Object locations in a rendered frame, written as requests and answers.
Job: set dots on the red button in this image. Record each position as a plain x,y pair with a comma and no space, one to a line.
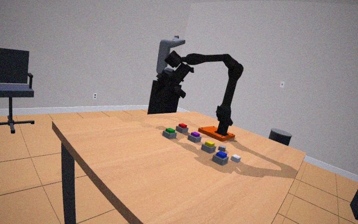
182,128

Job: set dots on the green button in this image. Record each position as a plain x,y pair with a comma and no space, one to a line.
169,133

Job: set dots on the purple button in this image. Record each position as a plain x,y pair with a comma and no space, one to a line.
194,137

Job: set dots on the blue button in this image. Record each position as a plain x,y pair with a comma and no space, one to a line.
220,158

